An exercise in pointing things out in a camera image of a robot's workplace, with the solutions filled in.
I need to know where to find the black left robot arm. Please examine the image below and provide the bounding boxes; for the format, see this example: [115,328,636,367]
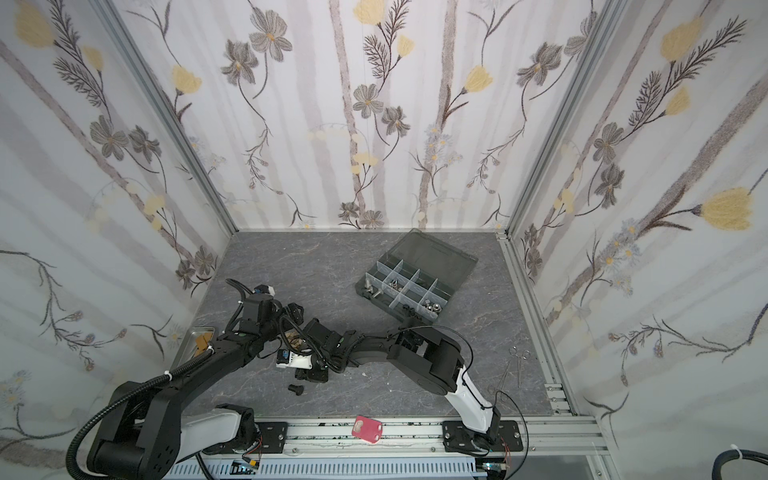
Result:
[65,279,304,479]

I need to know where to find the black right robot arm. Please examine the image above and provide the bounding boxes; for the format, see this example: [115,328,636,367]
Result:
[298,319,501,440]

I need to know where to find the metal tray with tools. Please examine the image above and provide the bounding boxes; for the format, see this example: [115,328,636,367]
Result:
[171,326,217,369]

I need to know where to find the pink plastic card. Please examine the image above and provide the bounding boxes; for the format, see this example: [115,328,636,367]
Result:
[351,416,383,444]

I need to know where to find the clear compartment organizer box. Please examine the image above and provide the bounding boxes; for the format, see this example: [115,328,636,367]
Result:
[355,229,478,325]

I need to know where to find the steel surgical scissors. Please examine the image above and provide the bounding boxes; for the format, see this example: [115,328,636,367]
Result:
[497,346,531,390]

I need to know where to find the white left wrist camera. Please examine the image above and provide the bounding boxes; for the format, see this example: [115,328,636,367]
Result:
[253,284,275,296]

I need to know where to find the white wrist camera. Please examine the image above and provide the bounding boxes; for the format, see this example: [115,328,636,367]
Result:
[275,349,313,370]
[253,284,275,296]

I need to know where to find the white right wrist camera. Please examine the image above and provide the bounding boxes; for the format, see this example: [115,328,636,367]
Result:
[275,349,313,370]

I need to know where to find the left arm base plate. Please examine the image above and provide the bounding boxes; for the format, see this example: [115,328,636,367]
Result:
[231,420,288,455]

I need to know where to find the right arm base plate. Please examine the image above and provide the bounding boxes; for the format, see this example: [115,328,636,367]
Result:
[441,420,525,456]

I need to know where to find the white ribbed cable duct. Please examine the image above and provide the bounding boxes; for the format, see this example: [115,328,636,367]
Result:
[164,458,488,480]

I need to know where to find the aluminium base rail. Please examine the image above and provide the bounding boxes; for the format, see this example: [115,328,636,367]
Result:
[122,416,610,460]

